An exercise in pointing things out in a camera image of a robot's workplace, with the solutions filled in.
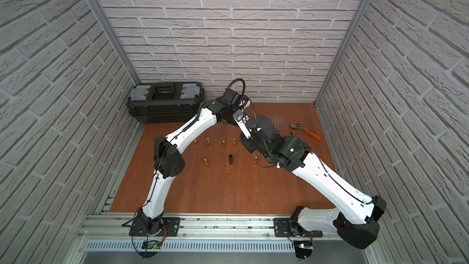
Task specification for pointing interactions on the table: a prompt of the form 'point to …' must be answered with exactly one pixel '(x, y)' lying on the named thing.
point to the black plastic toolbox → (165, 102)
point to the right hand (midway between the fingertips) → (251, 127)
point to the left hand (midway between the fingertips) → (252, 121)
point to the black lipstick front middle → (231, 159)
